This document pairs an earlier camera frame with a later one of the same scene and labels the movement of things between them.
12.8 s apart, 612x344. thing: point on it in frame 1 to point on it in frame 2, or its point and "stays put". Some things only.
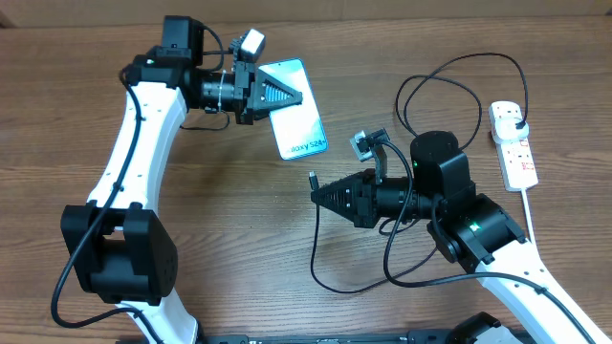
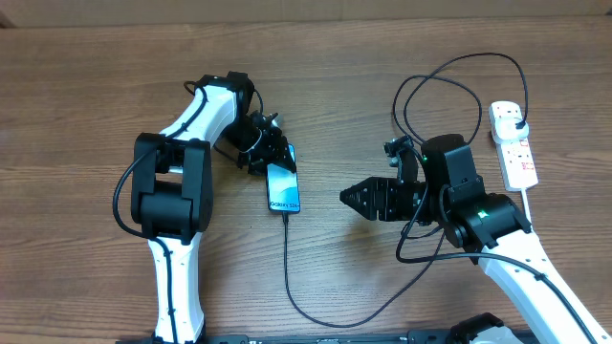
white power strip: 514,157 stays put
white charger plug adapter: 506,129 stays put
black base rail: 359,336 stays put
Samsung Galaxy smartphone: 299,131 to 283,186
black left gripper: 246,75 to 275,146
